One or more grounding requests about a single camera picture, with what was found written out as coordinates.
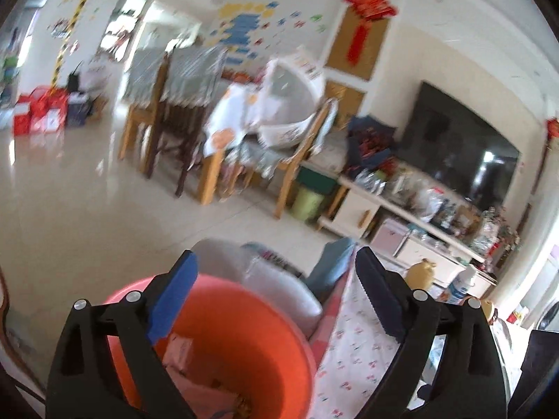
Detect dark wrapped bouquet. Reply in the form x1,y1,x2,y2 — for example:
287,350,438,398
346,115,399,172

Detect wooden chair striped cover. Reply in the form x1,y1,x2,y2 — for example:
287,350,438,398
117,47,172,172

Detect red wall ornament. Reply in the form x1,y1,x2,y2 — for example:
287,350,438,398
342,0,401,67

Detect red gift box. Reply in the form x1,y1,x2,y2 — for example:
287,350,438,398
44,88,69,132
13,86,50,137

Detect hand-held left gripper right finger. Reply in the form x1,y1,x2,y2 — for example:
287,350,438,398
355,247,510,419

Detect white mesh food cover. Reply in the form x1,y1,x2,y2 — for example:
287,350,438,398
257,47,327,150

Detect wooden chair lace cover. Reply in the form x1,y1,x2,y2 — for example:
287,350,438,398
246,98,338,220

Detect blue wall stickers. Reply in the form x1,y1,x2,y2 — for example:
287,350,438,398
209,0,281,69

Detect black television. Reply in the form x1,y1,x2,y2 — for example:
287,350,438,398
399,80,523,207

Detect green trash bin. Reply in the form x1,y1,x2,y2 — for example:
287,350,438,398
289,168,340,223

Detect white plastic bottle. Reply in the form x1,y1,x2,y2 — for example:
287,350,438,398
445,264,480,307

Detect black bag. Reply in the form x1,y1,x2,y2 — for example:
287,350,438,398
65,71,95,128

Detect white orange print tablecloth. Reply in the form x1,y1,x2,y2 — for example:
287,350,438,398
201,82,268,159

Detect pink plastic basin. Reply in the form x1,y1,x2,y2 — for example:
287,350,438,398
102,277,318,419

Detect small yellow pear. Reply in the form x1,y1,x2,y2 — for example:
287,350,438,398
404,258,438,291

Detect dark wooden chair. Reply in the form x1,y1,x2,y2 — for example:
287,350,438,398
144,45,228,198

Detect cream television cabinet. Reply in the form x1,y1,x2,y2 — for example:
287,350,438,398
316,157,499,298

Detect blue cushion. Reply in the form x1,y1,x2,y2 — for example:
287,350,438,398
306,237,357,303

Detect giraffe height chart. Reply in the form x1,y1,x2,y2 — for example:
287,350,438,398
47,0,111,89

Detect grey stool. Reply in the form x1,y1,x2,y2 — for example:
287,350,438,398
191,237,325,338

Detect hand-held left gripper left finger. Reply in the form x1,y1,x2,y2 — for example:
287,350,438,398
46,250,199,419

